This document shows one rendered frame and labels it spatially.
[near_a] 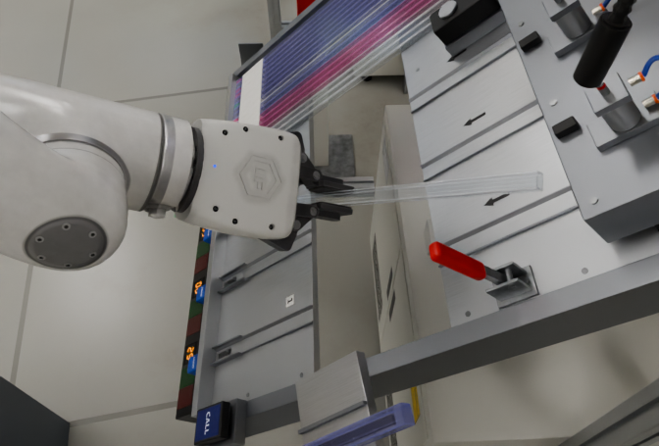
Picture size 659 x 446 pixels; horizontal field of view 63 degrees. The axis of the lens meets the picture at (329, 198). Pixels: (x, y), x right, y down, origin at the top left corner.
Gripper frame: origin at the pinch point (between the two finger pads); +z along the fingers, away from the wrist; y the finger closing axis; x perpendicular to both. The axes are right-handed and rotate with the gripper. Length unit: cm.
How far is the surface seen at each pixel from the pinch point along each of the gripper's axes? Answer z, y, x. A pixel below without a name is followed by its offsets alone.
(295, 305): 5.5, -11.2, 14.0
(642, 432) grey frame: 35.7, -21.7, -12.7
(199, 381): -1.4, -22.2, 25.4
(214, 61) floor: 42, 83, 160
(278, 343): 4.1, -16.0, 15.1
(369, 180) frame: 56, 22, 67
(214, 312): 1.4, -13.3, 30.0
